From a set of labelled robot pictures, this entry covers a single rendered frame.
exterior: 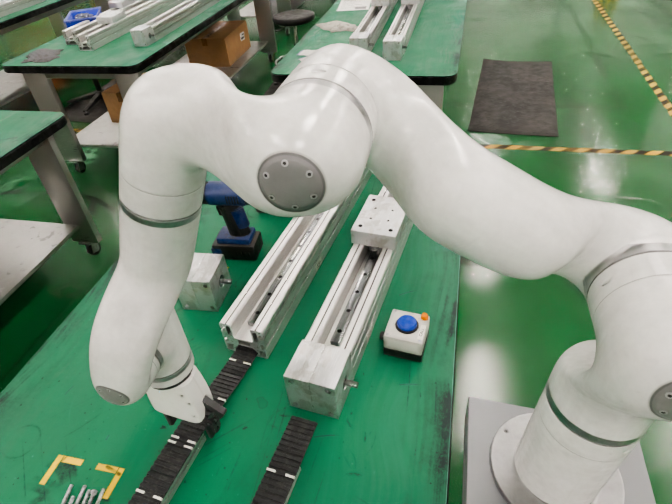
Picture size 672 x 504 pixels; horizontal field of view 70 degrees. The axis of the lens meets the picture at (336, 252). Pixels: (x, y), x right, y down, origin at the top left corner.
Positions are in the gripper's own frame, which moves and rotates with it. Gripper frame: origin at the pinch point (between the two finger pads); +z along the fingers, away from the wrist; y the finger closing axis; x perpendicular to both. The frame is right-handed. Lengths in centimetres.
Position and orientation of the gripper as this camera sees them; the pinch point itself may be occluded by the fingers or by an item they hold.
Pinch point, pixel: (193, 421)
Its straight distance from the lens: 96.8
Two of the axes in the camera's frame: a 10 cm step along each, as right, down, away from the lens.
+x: 3.4, -6.2, 7.1
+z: 0.7, 7.7, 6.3
